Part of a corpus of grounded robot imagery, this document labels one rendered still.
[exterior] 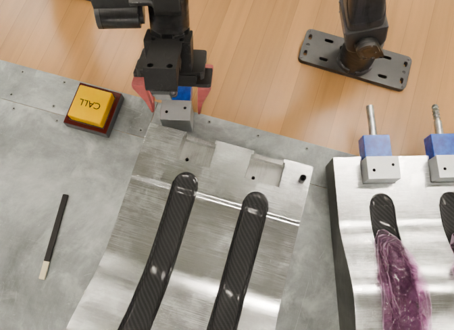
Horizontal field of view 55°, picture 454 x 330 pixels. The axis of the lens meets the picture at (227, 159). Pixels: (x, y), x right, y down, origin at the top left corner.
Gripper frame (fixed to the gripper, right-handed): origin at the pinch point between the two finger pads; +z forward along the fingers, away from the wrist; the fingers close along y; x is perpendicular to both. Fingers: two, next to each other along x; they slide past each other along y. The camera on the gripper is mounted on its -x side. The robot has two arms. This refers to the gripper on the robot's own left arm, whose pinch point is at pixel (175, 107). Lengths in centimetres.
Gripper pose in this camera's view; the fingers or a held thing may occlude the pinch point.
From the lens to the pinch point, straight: 74.0
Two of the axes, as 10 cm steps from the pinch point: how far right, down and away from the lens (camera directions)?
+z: -0.2, 7.2, 7.0
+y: 10.0, 0.4, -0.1
